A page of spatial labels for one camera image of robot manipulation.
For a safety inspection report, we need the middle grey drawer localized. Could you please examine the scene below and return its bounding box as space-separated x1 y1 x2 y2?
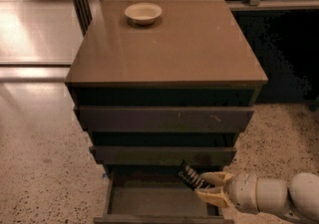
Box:
89 146 236 166

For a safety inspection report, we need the grey drawer cabinet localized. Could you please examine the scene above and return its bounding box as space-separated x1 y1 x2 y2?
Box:
64 0 269 224

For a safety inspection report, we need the top grey drawer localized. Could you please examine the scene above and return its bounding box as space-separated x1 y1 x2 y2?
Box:
74 106 254 132

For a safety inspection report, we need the white ceramic bowl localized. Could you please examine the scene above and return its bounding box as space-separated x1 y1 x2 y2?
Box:
125 3 162 26

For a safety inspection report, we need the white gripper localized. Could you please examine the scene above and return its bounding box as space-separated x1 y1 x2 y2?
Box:
194 171 258 214

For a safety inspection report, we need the black rxbar chocolate bar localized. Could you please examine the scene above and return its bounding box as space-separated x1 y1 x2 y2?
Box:
177 161 212 191

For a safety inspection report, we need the open bottom grey drawer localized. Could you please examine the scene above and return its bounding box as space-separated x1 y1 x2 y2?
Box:
93 166 234 224

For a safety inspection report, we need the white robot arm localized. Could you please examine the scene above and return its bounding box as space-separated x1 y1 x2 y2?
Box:
194 172 319 224

